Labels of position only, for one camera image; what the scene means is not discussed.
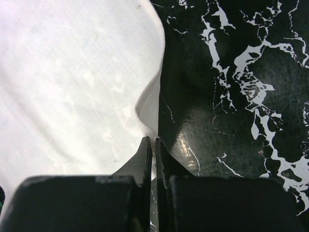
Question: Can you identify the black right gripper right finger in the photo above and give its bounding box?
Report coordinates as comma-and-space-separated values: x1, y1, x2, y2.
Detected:
155, 138, 193, 230

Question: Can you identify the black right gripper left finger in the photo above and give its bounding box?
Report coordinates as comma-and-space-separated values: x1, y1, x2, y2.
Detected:
113, 137, 153, 230

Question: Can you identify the white cloth napkin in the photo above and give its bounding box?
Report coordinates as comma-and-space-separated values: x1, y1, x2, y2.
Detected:
0, 0, 165, 213

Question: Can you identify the black marble pattern mat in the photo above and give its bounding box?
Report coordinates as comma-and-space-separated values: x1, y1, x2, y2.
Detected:
153, 0, 309, 219

